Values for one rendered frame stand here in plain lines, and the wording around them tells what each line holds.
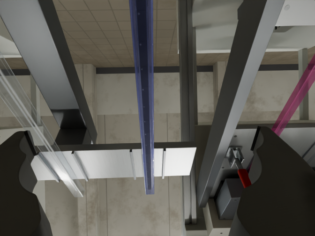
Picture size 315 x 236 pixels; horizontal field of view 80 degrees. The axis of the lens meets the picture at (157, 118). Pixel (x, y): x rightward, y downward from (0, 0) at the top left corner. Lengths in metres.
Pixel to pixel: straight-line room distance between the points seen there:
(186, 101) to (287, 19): 0.39
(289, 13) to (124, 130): 3.54
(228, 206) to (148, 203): 3.54
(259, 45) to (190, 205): 0.53
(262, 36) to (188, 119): 0.40
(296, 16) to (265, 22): 0.04
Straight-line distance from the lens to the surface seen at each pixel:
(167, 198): 3.99
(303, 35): 1.12
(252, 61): 0.28
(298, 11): 0.30
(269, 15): 0.27
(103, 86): 3.82
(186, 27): 0.68
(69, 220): 4.47
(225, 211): 0.55
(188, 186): 0.65
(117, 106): 3.71
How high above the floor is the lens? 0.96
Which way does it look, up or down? level
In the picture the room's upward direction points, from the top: 179 degrees clockwise
